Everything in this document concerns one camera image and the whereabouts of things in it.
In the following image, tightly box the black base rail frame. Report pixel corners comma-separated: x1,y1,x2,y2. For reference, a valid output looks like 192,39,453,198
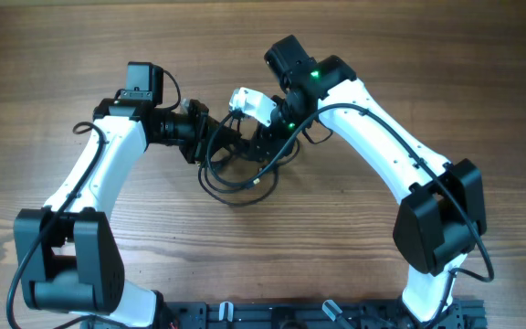
80,299,489,329

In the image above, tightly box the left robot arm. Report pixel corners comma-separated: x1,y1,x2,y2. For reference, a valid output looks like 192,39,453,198
5,61,241,328

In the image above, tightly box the camera cable black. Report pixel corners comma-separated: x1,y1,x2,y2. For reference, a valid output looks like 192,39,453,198
188,141,406,305
5,121,109,329

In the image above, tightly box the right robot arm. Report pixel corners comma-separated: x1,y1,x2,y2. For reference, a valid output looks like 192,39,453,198
229,36,487,328

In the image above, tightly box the left camera cable black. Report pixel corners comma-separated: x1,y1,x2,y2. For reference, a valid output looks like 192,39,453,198
5,121,109,329

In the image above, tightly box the black cable bundle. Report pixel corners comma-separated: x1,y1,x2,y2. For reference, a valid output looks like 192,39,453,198
196,132,301,208

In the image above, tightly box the right camera cable black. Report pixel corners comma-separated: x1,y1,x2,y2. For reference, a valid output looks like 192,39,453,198
188,141,406,305

